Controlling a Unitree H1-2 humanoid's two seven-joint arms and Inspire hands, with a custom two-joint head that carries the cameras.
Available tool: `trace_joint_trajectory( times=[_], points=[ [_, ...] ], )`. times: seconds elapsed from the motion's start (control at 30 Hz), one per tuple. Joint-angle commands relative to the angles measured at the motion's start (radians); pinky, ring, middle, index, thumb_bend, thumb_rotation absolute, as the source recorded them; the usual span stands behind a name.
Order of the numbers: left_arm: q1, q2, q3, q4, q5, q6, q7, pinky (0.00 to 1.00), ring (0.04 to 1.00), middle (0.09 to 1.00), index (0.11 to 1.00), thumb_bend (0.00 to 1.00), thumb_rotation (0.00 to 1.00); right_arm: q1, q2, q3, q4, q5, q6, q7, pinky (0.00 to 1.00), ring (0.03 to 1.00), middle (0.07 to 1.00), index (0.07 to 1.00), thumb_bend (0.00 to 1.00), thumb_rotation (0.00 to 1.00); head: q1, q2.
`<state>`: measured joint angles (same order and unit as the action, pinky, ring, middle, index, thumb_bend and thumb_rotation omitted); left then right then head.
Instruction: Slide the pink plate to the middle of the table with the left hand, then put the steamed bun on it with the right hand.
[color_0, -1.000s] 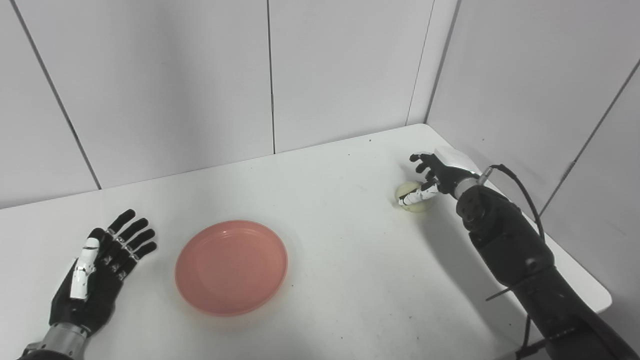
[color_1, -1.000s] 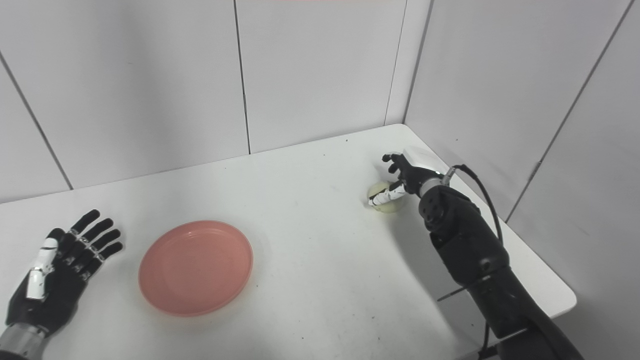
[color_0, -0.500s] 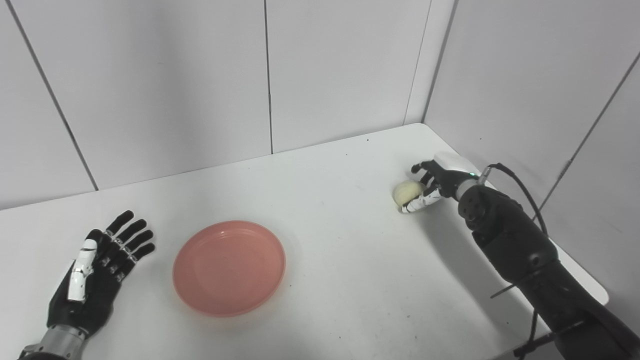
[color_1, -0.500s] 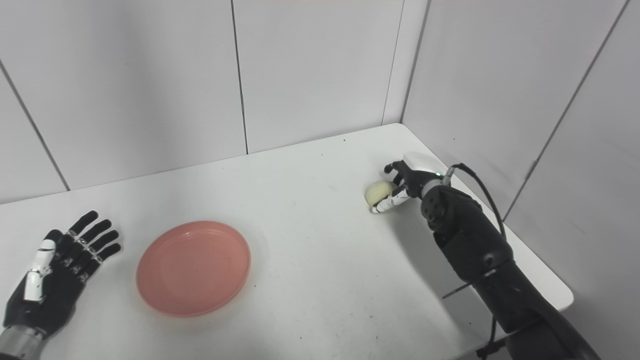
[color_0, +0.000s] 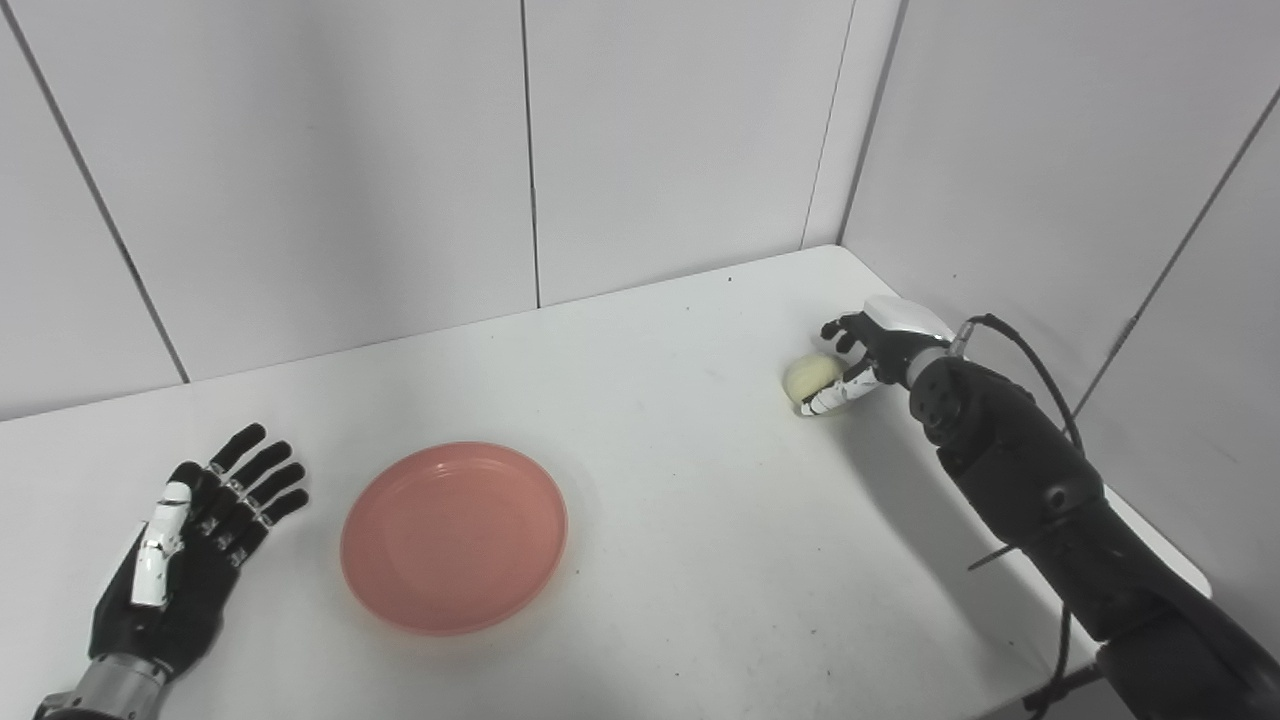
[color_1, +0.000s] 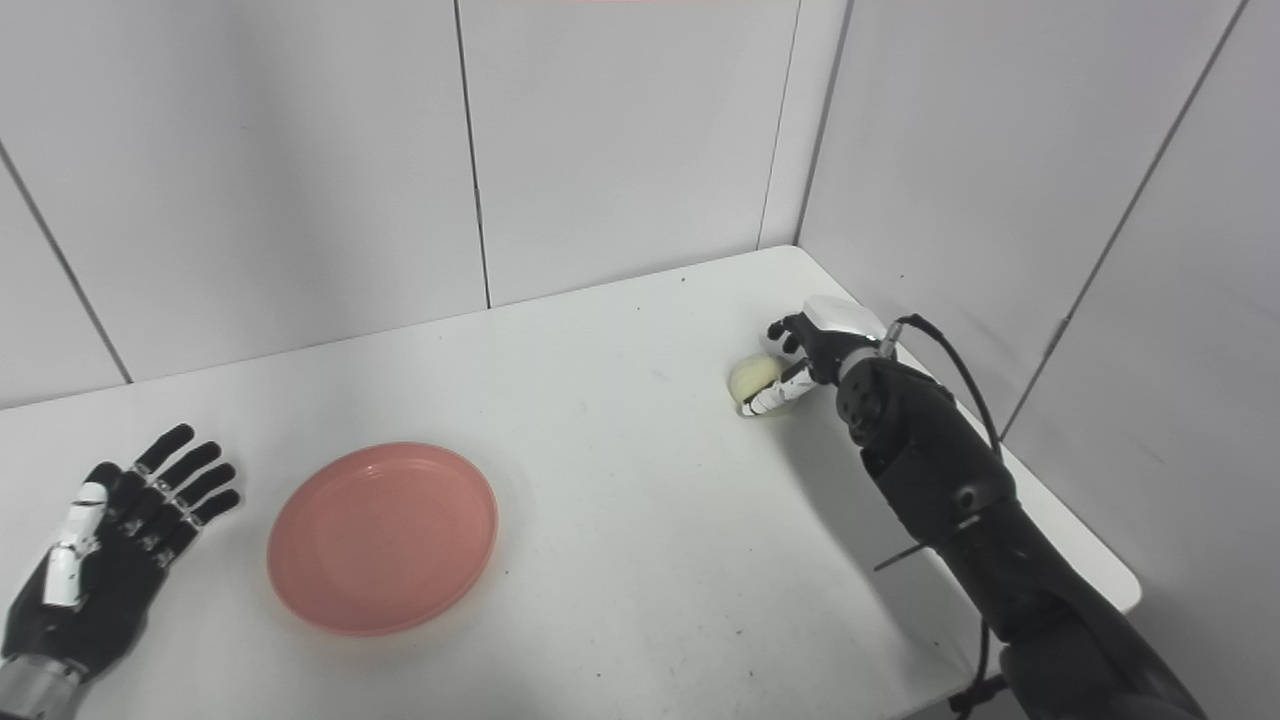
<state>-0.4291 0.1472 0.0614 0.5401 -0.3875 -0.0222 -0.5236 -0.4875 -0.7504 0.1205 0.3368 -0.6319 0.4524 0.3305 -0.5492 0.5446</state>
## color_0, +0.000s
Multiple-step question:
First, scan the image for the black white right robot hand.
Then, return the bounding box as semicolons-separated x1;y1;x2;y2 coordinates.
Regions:
799;296;958;419

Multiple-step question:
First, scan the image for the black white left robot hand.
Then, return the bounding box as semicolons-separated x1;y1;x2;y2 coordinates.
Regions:
87;422;311;683

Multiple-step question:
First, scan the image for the pink round plate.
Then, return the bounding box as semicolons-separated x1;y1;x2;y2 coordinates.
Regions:
339;441;570;637

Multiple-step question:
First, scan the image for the white steamed bun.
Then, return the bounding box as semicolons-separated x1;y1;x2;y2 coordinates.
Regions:
782;352;847;407

